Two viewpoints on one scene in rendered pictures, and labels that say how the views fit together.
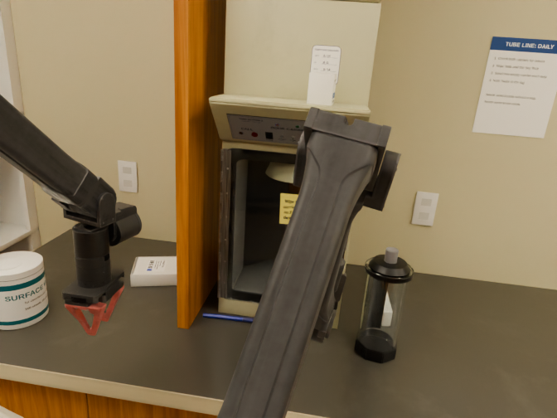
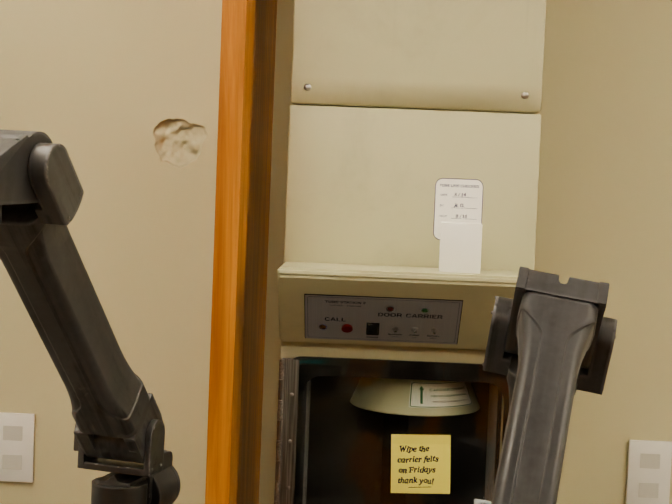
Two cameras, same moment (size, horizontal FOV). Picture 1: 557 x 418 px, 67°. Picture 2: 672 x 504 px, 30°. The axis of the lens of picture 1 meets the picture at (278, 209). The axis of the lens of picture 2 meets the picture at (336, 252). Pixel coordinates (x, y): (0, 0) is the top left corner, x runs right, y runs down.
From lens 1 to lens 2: 0.67 m
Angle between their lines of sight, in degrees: 17
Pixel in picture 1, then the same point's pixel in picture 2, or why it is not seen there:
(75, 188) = (130, 408)
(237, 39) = (308, 172)
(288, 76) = (397, 229)
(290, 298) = (534, 457)
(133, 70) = not seen: hidden behind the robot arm
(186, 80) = (235, 242)
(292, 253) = (526, 415)
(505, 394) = not seen: outside the picture
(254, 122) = (351, 306)
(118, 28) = not seen: hidden behind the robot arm
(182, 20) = (232, 149)
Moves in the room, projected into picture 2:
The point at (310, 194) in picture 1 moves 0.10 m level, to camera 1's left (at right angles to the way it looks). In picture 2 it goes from (535, 356) to (411, 352)
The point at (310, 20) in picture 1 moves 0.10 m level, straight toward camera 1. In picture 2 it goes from (430, 141) to (441, 138)
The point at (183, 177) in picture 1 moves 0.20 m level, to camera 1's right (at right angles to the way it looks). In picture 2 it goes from (223, 409) to (385, 412)
